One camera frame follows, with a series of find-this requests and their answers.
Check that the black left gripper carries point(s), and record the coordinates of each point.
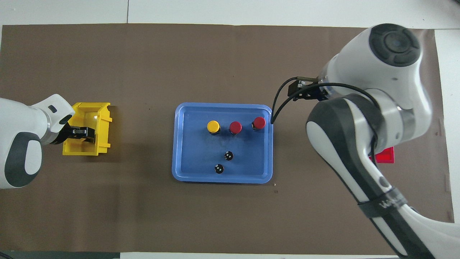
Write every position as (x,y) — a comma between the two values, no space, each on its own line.
(64,133)

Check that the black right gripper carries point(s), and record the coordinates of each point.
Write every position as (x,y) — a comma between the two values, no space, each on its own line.
(309,91)

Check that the brown paper table mat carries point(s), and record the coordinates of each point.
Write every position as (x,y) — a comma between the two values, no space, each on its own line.
(143,216)

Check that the yellow push button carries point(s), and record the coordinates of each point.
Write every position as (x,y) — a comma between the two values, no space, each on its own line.
(213,126)

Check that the yellow plastic parts bin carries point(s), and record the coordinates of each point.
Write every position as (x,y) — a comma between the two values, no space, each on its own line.
(102,122)

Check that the small black cylinder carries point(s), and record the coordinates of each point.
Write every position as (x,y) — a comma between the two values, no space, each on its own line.
(228,155)
(219,168)

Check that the blue plastic tray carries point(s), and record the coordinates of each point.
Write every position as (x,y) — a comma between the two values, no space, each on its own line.
(201,158)

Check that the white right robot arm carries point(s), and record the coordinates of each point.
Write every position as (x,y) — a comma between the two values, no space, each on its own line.
(359,162)

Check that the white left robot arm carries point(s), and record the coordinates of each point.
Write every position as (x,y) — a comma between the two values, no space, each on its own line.
(21,126)

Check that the red push button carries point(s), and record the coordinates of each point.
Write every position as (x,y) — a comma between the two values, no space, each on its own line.
(259,122)
(235,126)

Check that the red plastic parts bin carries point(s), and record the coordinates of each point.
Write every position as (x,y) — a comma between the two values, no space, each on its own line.
(385,156)

